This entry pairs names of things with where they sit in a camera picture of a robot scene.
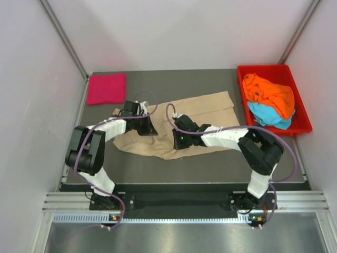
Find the purple cable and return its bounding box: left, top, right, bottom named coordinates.
left=51, top=89, right=158, bottom=247
left=166, top=103, right=298, bottom=230

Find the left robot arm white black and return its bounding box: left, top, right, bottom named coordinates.
left=65, top=101, right=158, bottom=210

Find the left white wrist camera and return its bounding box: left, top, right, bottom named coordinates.
left=134, top=100, right=148, bottom=115

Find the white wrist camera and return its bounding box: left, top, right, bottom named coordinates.
left=134, top=100, right=148, bottom=115
left=172, top=113, right=182, bottom=120

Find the left aluminium frame post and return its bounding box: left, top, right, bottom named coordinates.
left=37, top=0, right=88, bottom=80

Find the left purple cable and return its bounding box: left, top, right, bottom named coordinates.
left=51, top=89, right=158, bottom=247

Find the beige t shirt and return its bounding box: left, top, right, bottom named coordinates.
left=113, top=91, right=239, bottom=160

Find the grey slotted cable duct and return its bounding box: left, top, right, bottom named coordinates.
left=53, top=212, right=252, bottom=224

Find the blue t shirt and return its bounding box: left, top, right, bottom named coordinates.
left=247, top=101, right=295, bottom=130

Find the aluminium frame post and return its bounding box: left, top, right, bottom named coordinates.
left=37, top=0, right=88, bottom=80
left=278, top=0, right=323, bottom=64

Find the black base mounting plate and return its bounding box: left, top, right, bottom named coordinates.
left=89, top=191, right=274, bottom=215

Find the aluminium rail profile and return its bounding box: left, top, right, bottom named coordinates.
left=42, top=191, right=329, bottom=212

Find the orange t shirt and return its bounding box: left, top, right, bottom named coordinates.
left=242, top=73, right=295, bottom=120

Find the red plastic bin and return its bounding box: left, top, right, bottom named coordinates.
left=236, top=64, right=313, bottom=137

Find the right aluminium frame post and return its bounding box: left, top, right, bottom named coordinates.
left=278, top=0, right=323, bottom=64

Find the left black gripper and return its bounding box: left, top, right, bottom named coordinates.
left=132, top=112, right=157, bottom=136

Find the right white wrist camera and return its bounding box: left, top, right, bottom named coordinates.
left=172, top=113, right=182, bottom=120

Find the folded pink t shirt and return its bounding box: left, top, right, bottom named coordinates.
left=86, top=73, right=127, bottom=105

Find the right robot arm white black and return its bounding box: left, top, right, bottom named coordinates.
left=172, top=113, right=284, bottom=214

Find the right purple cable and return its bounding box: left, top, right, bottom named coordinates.
left=166, top=103, right=298, bottom=230

